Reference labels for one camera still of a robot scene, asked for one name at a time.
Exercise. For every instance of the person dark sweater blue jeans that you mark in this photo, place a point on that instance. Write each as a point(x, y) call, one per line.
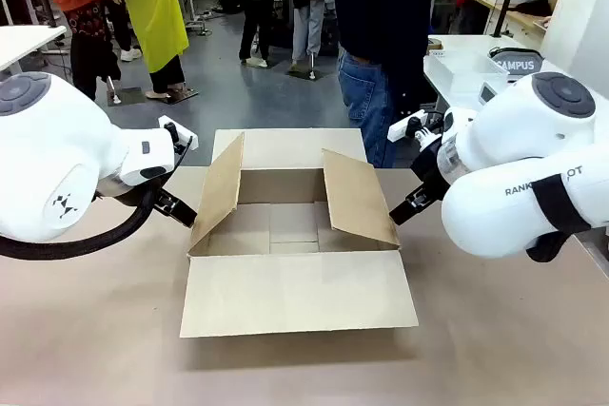
point(380, 21)

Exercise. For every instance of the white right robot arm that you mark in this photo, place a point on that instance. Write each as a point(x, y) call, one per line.
point(523, 140)

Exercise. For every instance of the brown cardboard box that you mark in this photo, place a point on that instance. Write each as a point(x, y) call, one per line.
point(295, 292)

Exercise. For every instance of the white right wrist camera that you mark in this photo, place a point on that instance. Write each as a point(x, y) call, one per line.
point(404, 128)

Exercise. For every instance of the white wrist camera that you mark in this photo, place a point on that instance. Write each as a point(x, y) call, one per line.
point(404, 128)
point(183, 134)

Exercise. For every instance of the small white screen device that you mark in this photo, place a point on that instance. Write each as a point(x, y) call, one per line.
point(487, 93)

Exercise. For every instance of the black floor mat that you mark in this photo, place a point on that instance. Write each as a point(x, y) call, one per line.
point(126, 94)
point(173, 96)

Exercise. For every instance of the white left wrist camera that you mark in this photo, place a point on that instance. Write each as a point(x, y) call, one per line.
point(183, 134)

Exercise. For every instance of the wooden desk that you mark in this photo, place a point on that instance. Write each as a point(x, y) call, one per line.
point(518, 16)

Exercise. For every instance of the white table with bin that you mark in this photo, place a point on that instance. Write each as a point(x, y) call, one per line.
point(457, 42)

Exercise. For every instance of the white plastic bin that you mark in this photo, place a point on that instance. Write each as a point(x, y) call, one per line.
point(457, 78)

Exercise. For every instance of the person in black clothes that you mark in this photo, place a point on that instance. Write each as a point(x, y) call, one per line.
point(252, 21)

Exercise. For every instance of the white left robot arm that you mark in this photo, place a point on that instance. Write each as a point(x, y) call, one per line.
point(47, 163)

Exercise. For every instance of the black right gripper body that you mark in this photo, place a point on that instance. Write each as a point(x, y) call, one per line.
point(428, 166)

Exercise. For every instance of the grey bag with lettering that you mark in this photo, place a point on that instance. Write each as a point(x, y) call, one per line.
point(516, 65)

